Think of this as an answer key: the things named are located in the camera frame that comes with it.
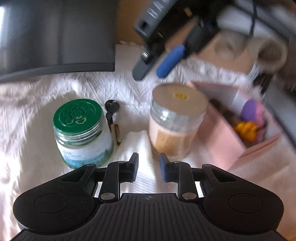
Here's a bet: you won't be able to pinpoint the green lid glass jar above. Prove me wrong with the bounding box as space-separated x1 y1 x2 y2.
53 99 114 169

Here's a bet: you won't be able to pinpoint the clear jar beige lid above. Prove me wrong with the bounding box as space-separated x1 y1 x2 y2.
149 83 209 161

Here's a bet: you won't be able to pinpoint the black flat screen television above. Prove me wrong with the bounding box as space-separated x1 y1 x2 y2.
1 1 119 82

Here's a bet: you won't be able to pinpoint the orange soft toy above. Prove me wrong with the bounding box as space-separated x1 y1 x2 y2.
233 121 260 143

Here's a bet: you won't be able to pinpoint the pink purple round sponge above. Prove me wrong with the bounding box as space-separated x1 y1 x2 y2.
240 99 267 128

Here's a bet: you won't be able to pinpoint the pink open gift box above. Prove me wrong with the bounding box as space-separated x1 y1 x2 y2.
189 82 282 170

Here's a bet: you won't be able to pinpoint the beige slippers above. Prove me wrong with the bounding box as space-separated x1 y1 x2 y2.
214 30 288 73

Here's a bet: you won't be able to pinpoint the white textured blanket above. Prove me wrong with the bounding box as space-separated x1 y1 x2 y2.
1 44 295 240

